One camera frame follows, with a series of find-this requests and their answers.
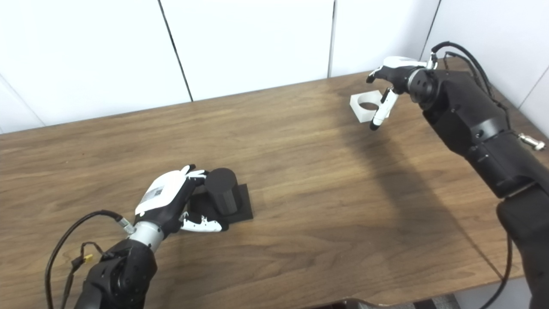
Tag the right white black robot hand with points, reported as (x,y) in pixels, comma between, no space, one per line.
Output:
(399,71)

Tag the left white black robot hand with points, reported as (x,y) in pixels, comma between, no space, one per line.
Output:
(163,193)

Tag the white square piece with hole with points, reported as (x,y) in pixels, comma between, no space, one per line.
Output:
(360,113)

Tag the black cylindrical peg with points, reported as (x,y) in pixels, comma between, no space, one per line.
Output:
(223,191)

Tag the silver plug on right arm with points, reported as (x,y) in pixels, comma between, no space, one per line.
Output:
(532,141)

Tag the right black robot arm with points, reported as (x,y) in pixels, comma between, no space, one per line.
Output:
(476,120)

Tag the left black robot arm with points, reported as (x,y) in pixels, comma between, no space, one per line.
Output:
(120,274)

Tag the dark robot torso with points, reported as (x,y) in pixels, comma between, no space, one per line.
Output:
(356,304)

